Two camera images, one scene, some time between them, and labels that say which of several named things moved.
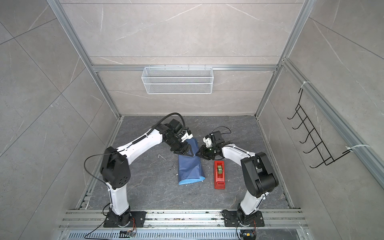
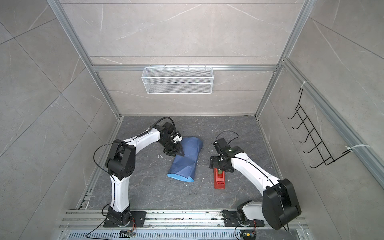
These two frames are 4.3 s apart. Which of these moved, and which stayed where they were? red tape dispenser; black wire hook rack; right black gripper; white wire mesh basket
Moved: right black gripper
Stayed: white wire mesh basket; black wire hook rack; red tape dispenser
